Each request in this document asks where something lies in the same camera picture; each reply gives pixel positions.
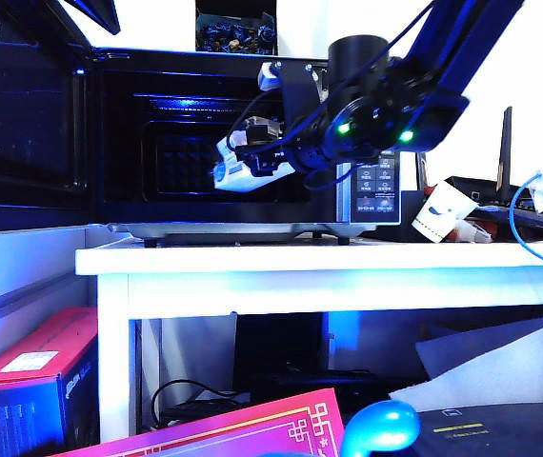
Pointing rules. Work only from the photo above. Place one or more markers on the black router with antennas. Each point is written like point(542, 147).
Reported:
point(490, 190)

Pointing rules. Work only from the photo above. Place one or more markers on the black box yellow label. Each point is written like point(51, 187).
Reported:
point(514, 428)

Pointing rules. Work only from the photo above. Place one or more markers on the pink box gold pattern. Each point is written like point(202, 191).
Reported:
point(252, 428)

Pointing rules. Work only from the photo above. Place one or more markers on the black flat electronics device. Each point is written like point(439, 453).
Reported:
point(309, 390)

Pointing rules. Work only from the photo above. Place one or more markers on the white table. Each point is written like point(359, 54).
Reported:
point(300, 259)

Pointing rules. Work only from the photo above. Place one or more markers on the black computer case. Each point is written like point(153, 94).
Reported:
point(276, 343)

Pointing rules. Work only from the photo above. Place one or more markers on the red and blue cardboard box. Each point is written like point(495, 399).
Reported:
point(24, 343)

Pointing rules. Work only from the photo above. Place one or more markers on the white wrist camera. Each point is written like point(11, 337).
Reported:
point(269, 76)

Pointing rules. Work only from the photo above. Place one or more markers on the white foam sheet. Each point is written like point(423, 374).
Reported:
point(500, 366)

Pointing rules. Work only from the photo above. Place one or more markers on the white paper cup blue print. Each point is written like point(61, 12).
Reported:
point(438, 209)

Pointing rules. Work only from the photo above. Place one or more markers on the black glass microwave door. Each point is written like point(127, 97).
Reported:
point(14, 133)

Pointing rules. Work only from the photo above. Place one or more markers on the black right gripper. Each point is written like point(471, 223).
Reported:
point(302, 105)

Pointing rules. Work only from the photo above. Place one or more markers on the small red white box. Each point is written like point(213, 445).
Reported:
point(474, 233)

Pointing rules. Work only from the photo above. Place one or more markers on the blue rounded plastic object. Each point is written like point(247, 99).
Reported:
point(381, 423)

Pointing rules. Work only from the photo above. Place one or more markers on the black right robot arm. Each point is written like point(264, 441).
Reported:
point(462, 43)

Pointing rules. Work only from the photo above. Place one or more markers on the clear plastic snack box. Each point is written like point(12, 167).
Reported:
point(233, 178)

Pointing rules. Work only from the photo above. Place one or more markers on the black Midea microwave oven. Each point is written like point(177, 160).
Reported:
point(376, 209)

